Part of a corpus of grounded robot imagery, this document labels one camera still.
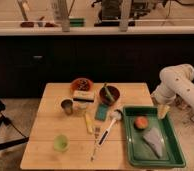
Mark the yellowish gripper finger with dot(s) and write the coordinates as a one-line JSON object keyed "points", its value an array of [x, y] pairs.
{"points": [[162, 110]]}

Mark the red orange apple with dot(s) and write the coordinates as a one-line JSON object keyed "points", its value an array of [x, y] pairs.
{"points": [[141, 122]]}

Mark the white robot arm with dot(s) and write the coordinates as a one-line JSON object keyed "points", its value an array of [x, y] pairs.
{"points": [[175, 80]]}

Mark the metal cup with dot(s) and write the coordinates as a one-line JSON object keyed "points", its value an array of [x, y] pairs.
{"points": [[67, 106]]}

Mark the green plastic cup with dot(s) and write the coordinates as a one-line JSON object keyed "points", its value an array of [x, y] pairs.
{"points": [[61, 143]]}

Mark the dark red bowl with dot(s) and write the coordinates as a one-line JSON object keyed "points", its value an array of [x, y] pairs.
{"points": [[103, 97]]}

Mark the green plastic tray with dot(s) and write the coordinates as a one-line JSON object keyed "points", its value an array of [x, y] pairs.
{"points": [[139, 152]]}

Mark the green vegetable in bowl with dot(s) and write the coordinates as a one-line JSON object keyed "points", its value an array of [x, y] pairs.
{"points": [[109, 95]]}

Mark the teal sponge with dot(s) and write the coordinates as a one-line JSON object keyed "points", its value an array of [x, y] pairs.
{"points": [[101, 112]]}

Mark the silver fork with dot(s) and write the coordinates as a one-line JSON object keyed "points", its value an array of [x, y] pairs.
{"points": [[96, 135]]}

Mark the yellow banana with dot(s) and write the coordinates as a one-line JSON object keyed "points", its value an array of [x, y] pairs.
{"points": [[89, 124]]}

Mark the orange bowl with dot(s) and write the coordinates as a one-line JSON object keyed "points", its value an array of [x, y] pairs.
{"points": [[81, 84]]}

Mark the wooden table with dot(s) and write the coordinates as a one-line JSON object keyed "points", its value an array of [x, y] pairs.
{"points": [[51, 121]]}

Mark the green box on counter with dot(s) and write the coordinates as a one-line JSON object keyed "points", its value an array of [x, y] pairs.
{"points": [[77, 22]]}

